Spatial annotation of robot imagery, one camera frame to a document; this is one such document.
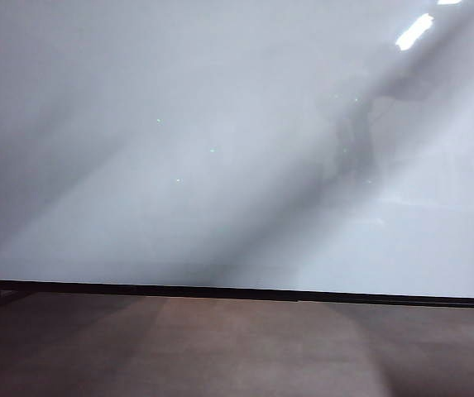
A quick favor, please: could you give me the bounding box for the white whiteboard with black frame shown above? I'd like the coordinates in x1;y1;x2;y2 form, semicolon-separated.
0;0;474;309

